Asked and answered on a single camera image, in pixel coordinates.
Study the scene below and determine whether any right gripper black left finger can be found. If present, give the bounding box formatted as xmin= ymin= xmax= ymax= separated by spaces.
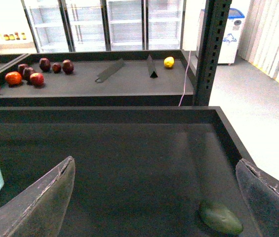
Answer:
xmin=0 ymin=157 xmax=76 ymax=237

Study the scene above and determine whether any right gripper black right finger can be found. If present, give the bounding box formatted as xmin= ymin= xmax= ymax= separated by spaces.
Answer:
xmin=236 ymin=159 xmax=279 ymax=237

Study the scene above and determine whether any red apple in cluster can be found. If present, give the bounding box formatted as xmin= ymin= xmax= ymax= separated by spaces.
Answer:
xmin=30 ymin=73 xmax=44 ymax=86

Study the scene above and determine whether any dark red apple centre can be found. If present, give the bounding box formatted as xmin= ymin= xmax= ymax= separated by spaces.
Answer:
xmin=23 ymin=67 xmax=36 ymax=81

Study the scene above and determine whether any small dark red apple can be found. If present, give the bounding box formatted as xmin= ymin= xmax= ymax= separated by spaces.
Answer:
xmin=52 ymin=63 xmax=62 ymax=74

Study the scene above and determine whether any dark red apple back left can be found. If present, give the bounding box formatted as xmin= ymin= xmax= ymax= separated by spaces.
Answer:
xmin=17 ymin=63 xmax=29 ymax=75

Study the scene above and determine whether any dark red apple right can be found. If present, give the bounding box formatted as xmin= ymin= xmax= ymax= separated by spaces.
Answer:
xmin=62 ymin=59 xmax=74 ymax=75

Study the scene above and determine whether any black lower produce bin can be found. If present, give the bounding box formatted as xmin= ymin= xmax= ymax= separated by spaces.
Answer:
xmin=0 ymin=107 xmax=258 ymax=237

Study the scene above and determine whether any orange fruit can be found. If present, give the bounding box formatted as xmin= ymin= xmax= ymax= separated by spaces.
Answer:
xmin=5 ymin=71 xmax=22 ymax=86

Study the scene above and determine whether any white chest freezer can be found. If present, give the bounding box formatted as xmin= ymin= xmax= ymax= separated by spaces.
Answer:
xmin=196 ymin=8 xmax=245 ymax=65

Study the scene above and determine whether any black flat divider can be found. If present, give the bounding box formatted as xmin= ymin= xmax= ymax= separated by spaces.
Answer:
xmin=95 ymin=58 xmax=124 ymax=83

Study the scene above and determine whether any black upper produce bin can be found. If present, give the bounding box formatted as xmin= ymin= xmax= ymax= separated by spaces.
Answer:
xmin=0 ymin=50 xmax=194 ymax=106

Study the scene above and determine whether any yellow lemon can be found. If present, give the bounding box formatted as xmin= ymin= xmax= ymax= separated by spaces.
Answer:
xmin=163 ymin=56 xmax=175 ymax=69

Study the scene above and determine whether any black triangular divider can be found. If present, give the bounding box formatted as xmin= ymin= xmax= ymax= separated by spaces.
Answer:
xmin=146 ymin=54 xmax=158 ymax=79

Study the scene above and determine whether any shelf with sauce bottles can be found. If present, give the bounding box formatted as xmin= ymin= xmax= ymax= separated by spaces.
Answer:
xmin=0 ymin=0 xmax=37 ymax=54

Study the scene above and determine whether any glass door refrigerator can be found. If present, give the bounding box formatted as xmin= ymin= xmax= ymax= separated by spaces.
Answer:
xmin=22 ymin=0 xmax=186 ymax=53

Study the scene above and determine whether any pink cable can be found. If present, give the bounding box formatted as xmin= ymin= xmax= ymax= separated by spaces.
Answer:
xmin=178 ymin=50 xmax=192 ymax=107

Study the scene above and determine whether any dark perforated shelf post right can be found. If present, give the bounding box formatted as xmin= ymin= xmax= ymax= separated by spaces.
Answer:
xmin=194 ymin=0 xmax=232 ymax=106

